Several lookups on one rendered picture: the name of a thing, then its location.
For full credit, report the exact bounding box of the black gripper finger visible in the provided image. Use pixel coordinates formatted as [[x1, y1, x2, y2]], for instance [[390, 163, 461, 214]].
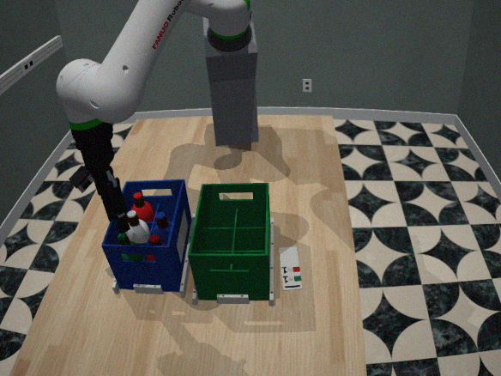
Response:
[[96, 171, 130, 234], [93, 174, 115, 221]]

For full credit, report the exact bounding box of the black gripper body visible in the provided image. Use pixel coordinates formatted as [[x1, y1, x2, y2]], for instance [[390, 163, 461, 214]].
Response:
[[81, 141, 114, 184]]

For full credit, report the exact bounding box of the white bottle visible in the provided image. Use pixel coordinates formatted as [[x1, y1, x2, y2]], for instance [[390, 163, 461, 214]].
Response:
[[126, 210, 150, 243]]

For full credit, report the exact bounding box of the blue plastic bottle crate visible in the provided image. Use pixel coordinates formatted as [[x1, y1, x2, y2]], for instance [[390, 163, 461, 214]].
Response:
[[101, 181, 192, 292]]

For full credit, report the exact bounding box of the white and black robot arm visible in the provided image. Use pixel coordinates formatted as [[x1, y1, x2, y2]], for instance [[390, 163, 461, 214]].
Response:
[[57, 0, 252, 152]]

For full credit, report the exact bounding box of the green crate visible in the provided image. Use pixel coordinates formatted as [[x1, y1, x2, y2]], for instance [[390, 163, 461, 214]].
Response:
[[188, 185, 270, 300]]

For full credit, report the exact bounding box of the white paper pick list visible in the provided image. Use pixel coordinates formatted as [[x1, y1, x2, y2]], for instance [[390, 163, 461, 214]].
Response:
[[279, 246, 303, 290]]

